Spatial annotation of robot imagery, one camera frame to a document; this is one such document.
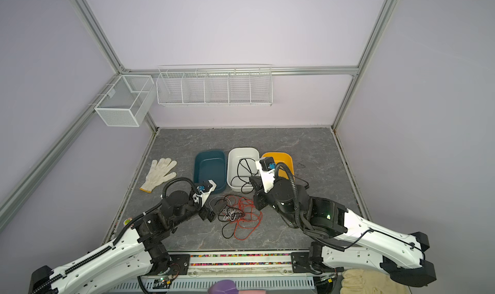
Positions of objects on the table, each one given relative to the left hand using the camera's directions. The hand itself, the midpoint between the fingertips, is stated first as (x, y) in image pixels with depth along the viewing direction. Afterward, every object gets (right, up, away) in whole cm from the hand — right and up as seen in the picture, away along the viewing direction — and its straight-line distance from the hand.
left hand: (217, 196), depth 74 cm
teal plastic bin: (-9, +9, +29) cm, 31 cm away
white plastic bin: (+3, +15, +30) cm, 33 cm away
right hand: (+14, +9, -15) cm, 22 cm away
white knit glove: (-36, +5, +25) cm, 44 cm away
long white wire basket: (-6, +51, +25) cm, 57 cm away
